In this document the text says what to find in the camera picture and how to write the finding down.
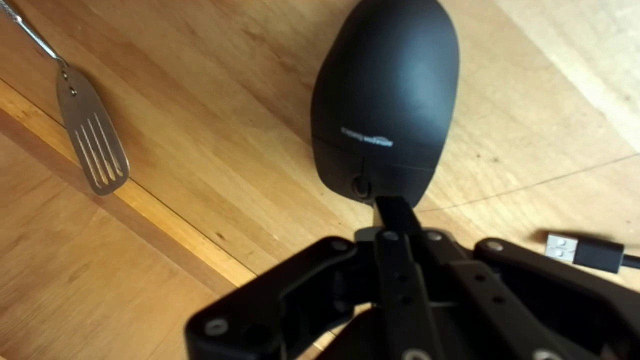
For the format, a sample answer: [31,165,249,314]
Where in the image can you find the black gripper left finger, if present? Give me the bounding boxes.
[184,196,428,360]

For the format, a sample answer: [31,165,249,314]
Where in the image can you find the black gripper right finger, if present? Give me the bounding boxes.
[397,196,640,360]

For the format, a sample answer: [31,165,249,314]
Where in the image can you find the black computer mouse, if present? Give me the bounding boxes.
[309,0,462,209]

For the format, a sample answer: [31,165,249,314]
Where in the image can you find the metal slotted spatula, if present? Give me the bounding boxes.
[0,0,131,198]

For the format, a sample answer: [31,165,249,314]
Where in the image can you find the black mouse cable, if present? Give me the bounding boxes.
[543,230,640,274]

